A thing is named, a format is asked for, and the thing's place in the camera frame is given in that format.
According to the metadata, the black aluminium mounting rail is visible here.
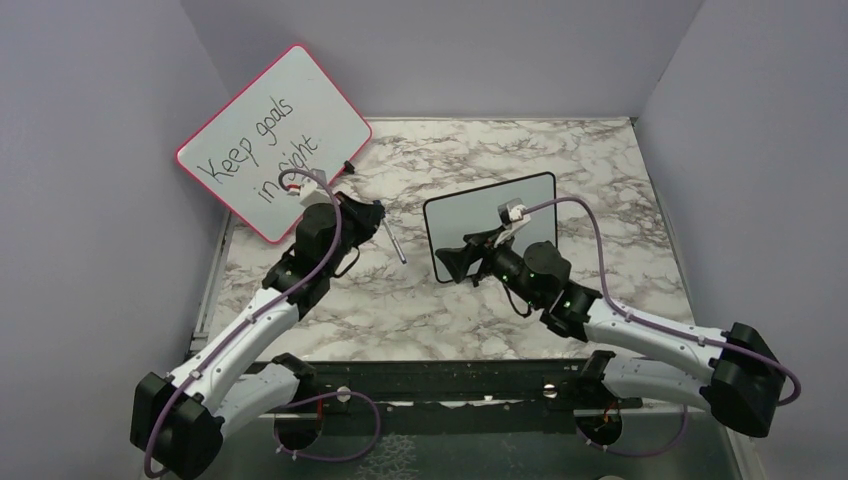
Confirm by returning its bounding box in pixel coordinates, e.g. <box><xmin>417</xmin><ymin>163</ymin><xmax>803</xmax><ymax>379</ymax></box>
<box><xmin>155</xmin><ymin>357</ymin><xmax>747</xmax><ymax>435</ymax></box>

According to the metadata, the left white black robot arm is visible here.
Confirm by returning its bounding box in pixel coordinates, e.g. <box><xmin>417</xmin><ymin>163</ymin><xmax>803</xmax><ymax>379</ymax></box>
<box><xmin>130</xmin><ymin>192</ymin><xmax>385</xmax><ymax>479</ymax></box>

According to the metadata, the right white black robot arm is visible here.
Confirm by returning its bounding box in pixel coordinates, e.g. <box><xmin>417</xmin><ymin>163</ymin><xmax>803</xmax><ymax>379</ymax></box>
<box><xmin>434</xmin><ymin>228</ymin><xmax>787</xmax><ymax>438</ymax></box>

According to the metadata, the pink framed whiteboard with writing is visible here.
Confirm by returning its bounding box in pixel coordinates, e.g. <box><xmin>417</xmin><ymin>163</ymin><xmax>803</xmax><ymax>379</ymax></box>
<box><xmin>175</xmin><ymin>44</ymin><xmax>372</xmax><ymax>243</ymax></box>

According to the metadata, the black framed whiteboard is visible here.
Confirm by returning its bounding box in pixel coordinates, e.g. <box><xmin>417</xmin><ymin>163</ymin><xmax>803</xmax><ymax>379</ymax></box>
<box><xmin>423</xmin><ymin>171</ymin><xmax>558</xmax><ymax>284</ymax></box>

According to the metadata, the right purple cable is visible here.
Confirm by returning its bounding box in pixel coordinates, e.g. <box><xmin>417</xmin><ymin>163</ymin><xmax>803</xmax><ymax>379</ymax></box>
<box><xmin>519</xmin><ymin>196</ymin><xmax>803</xmax><ymax>460</ymax></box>

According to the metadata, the white marker pen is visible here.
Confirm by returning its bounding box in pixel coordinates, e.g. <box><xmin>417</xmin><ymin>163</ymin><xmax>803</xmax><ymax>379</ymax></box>
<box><xmin>382</xmin><ymin>219</ymin><xmax>408</xmax><ymax>265</ymax></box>

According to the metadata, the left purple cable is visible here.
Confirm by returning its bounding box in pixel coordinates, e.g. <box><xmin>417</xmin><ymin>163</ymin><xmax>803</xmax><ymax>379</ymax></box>
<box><xmin>142</xmin><ymin>168</ymin><xmax>382</xmax><ymax>478</ymax></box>

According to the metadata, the purple cable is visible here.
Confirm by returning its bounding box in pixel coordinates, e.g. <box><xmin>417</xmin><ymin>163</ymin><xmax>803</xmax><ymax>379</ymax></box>
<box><xmin>142</xmin><ymin>168</ymin><xmax>382</xmax><ymax>478</ymax></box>
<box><xmin>519</xmin><ymin>196</ymin><xmax>803</xmax><ymax>460</ymax></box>

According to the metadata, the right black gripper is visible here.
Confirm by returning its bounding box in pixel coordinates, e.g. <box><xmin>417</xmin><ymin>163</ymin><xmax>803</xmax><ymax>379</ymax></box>
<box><xmin>436</xmin><ymin>225</ymin><xmax>543</xmax><ymax>308</ymax></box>

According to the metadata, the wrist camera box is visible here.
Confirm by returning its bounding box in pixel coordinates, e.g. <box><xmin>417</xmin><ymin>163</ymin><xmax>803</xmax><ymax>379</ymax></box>
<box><xmin>494</xmin><ymin>199</ymin><xmax>531</xmax><ymax>247</ymax></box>
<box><xmin>297</xmin><ymin>169</ymin><xmax>331</xmax><ymax>208</ymax></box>

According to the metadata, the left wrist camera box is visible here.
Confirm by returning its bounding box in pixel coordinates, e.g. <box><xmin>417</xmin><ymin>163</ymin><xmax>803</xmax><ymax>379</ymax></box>
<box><xmin>297</xmin><ymin>169</ymin><xmax>331</xmax><ymax>208</ymax></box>

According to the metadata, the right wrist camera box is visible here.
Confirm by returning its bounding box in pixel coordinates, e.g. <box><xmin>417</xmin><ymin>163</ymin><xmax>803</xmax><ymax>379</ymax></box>
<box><xmin>494</xmin><ymin>199</ymin><xmax>531</xmax><ymax>247</ymax></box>

